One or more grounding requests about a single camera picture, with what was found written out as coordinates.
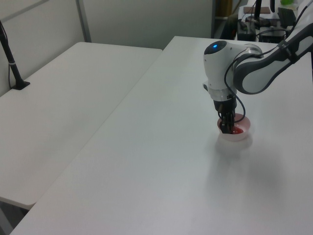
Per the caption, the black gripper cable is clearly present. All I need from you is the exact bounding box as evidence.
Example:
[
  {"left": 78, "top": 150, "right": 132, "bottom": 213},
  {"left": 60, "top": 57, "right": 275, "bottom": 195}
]
[{"left": 224, "top": 46, "right": 281, "bottom": 123}]

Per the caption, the black camera stand pole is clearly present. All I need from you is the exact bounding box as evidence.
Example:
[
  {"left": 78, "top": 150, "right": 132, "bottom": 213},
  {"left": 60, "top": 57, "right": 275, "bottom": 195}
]
[{"left": 0, "top": 21, "right": 31, "bottom": 91}]

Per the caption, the black monitor stand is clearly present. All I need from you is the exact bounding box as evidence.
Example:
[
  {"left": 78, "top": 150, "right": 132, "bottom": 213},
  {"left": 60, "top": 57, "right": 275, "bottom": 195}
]
[{"left": 245, "top": 0, "right": 270, "bottom": 24}]

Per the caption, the black electronics box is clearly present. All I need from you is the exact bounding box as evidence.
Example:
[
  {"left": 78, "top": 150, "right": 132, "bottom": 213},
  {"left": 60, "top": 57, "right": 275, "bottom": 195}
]
[{"left": 258, "top": 27, "right": 287, "bottom": 44}]

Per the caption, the black device on desk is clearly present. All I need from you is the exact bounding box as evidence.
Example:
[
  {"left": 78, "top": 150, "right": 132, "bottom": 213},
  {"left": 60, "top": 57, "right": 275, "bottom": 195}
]
[{"left": 237, "top": 19, "right": 256, "bottom": 41}]

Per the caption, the grey partition post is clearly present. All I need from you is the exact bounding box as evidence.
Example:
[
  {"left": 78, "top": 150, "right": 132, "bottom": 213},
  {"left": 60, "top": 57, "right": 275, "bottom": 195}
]
[{"left": 75, "top": 0, "right": 92, "bottom": 43}]

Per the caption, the white pink bowl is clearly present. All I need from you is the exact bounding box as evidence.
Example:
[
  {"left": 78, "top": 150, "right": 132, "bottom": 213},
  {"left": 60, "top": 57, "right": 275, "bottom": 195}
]
[{"left": 217, "top": 113, "right": 251, "bottom": 141}]

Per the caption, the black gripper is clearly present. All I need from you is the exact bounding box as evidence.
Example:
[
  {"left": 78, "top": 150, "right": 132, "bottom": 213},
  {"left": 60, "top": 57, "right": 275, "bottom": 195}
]
[{"left": 213, "top": 94, "right": 238, "bottom": 135}]

